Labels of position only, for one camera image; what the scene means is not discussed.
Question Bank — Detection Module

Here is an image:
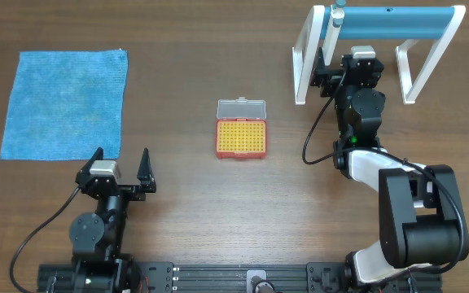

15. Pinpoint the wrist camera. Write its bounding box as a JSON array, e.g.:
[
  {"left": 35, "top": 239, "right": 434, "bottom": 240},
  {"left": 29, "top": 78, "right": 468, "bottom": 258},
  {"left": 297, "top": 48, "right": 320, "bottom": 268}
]
[
  {"left": 89, "top": 160, "right": 122, "bottom": 182},
  {"left": 350, "top": 45, "right": 377, "bottom": 60}
]

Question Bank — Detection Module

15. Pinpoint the mounting rail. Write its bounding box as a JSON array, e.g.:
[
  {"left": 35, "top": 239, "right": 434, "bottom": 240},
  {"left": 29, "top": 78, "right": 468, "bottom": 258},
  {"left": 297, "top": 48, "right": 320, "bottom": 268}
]
[{"left": 37, "top": 261, "right": 443, "bottom": 293}]

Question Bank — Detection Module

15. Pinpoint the blue cloth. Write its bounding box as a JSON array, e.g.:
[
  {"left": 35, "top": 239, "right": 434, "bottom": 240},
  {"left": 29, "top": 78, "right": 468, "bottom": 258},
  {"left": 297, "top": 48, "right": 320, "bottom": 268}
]
[{"left": 0, "top": 49, "right": 129, "bottom": 162}]

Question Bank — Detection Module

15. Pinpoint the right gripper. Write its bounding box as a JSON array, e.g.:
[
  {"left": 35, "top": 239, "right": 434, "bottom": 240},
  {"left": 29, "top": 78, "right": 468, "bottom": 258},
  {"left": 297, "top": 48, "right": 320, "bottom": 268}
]
[{"left": 310, "top": 47, "right": 385, "bottom": 98}]

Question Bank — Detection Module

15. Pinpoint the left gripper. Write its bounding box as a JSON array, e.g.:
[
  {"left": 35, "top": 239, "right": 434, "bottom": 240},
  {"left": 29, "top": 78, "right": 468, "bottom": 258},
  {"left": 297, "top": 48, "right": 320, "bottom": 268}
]
[{"left": 75, "top": 146, "right": 157, "bottom": 202}]

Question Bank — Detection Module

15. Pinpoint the white and blue stand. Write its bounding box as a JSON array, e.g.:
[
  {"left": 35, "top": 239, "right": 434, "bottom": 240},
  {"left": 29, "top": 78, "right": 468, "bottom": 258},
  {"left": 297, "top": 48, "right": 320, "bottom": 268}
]
[{"left": 291, "top": 4, "right": 467, "bottom": 106}]

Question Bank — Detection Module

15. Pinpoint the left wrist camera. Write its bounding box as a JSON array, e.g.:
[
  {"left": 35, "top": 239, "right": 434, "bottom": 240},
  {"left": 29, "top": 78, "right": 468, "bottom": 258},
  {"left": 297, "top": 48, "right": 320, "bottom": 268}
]
[{"left": 89, "top": 160, "right": 122, "bottom": 182}]

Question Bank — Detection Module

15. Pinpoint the white pipette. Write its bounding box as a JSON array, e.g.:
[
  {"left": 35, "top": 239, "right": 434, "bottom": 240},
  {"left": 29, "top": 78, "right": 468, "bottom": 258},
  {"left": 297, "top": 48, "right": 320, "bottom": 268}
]
[{"left": 322, "top": 0, "right": 347, "bottom": 66}]

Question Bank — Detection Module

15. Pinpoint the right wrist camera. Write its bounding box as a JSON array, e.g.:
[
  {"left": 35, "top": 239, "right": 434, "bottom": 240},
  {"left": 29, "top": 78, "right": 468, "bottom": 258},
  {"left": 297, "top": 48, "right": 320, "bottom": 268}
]
[{"left": 350, "top": 45, "right": 377, "bottom": 60}]

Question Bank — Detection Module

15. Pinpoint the black cable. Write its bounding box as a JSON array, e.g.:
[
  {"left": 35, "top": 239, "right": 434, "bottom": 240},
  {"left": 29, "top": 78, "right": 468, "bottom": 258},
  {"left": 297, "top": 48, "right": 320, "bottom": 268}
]
[
  {"left": 9, "top": 186, "right": 81, "bottom": 293},
  {"left": 301, "top": 69, "right": 467, "bottom": 274}
]

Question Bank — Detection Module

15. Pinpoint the red and yellow tip box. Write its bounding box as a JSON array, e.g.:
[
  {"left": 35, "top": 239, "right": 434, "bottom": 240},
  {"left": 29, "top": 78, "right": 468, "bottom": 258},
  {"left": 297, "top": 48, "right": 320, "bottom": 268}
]
[{"left": 215, "top": 96, "right": 268, "bottom": 160}]

